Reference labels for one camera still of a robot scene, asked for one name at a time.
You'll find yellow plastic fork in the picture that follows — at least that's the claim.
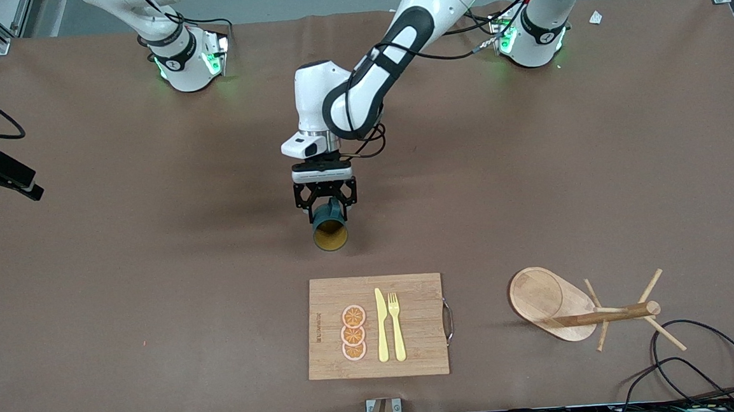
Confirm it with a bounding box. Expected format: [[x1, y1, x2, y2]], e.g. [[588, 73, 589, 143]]
[[387, 292, 408, 363]]

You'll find brown table mat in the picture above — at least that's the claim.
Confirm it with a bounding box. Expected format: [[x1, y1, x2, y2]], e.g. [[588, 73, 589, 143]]
[[0, 0, 734, 412]]

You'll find orange slice toy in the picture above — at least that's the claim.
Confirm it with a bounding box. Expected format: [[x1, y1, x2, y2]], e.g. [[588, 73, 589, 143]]
[[341, 303, 368, 329]]

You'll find teal mug with yellow inside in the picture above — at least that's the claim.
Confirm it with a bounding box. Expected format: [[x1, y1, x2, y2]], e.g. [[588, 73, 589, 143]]
[[310, 196, 350, 253]]

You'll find wooden mug tree stand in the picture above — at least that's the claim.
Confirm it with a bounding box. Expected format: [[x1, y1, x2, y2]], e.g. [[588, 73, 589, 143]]
[[507, 257, 688, 361]]

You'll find yellow plastic knife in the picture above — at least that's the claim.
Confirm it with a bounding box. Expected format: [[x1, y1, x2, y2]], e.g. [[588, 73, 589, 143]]
[[374, 287, 391, 363]]

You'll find bamboo cutting board with handle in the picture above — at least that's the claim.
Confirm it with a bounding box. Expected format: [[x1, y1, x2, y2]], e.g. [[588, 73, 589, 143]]
[[303, 271, 457, 383]]

